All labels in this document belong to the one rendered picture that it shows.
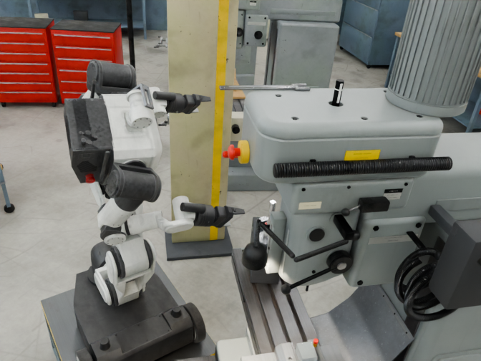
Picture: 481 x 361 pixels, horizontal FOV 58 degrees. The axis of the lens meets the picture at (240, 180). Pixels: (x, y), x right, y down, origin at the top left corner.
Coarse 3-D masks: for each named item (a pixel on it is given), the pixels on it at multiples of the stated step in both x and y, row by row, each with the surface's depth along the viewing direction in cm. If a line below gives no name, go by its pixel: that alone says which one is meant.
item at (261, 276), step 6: (264, 222) 187; (252, 228) 190; (252, 234) 188; (252, 240) 186; (264, 240) 176; (252, 270) 179; (258, 270) 179; (264, 270) 179; (252, 276) 181; (258, 276) 181; (264, 276) 181; (270, 276) 181; (276, 276) 181; (252, 282) 182; (258, 282) 182; (264, 282) 182; (270, 282) 182; (276, 282) 182
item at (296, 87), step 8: (224, 88) 112; (232, 88) 112; (240, 88) 113; (248, 88) 113; (256, 88) 113; (264, 88) 114; (272, 88) 114; (280, 88) 115; (288, 88) 115; (296, 88) 115; (304, 88) 115
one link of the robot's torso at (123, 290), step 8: (152, 248) 185; (112, 256) 178; (152, 256) 186; (112, 264) 178; (152, 264) 189; (112, 272) 179; (144, 272) 191; (152, 272) 193; (112, 280) 183; (120, 280) 186; (128, 280) 187; (136, 280) 204; (144, 280) 194; (112, 288) 204; (120, 288) 188; (128, 288) 204; (136, 288) 205; (112, 296) 205; (120, 296) 198; (128, 296) 205; (136, 296) 210; (112, 304) 210
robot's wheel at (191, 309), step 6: (186, 306) 217; (192, 306) 216; (192, 312) 213; (198, 312) 214; (192, 318) 212; (198, 318) 212; (198, 324) 211; (204, 324) 212; (198, 330) 211; (204, 330) 212; (198, 336) 211; (204, 336) 214
